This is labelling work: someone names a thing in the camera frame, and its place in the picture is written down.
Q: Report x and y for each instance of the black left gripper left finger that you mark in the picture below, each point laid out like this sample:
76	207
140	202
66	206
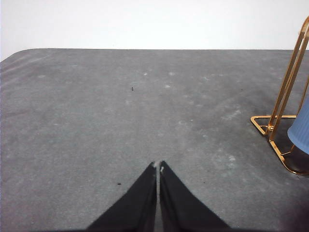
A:
137	207

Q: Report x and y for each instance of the blue ribbed cup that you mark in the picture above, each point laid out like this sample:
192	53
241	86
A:
300	133

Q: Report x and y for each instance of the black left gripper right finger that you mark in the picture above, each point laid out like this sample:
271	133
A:
181	207

